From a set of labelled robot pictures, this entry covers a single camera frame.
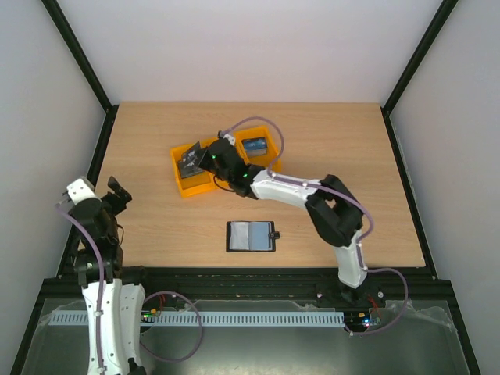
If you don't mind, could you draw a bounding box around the purple cable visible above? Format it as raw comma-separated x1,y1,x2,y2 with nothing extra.
224,116,409,336
56,205,204,372

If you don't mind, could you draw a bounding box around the blue card stack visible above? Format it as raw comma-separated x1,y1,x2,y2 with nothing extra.
242,137,268,158

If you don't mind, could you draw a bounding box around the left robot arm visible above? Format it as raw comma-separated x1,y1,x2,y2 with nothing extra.
56,177,147,374

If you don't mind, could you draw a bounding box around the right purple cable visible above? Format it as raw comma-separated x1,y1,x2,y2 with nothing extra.
224,116,409,336

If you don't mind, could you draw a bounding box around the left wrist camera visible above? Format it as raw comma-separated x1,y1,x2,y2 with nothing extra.
55,177,97,207

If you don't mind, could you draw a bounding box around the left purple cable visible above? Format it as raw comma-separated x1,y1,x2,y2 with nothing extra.
56,205,204,372

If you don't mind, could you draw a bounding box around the white slotted cable duct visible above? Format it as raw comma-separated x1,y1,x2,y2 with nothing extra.
47,310,345,327

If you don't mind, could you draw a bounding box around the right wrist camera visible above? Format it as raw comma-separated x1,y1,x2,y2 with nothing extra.
217,130,236,148

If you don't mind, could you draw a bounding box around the black aluminium frame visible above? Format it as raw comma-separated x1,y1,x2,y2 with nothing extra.
11,1,480,374

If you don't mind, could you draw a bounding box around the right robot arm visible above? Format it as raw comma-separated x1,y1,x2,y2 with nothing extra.
195,138,373,306

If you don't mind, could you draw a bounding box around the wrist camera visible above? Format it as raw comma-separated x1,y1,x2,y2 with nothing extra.
55,177,97,207
217,130,236,148

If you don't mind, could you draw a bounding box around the black VIP card stack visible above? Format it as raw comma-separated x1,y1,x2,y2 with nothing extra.
177,159,205,179

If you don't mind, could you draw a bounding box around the orange plastic sorting bin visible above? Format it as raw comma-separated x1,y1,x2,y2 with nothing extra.
170,125,279,198

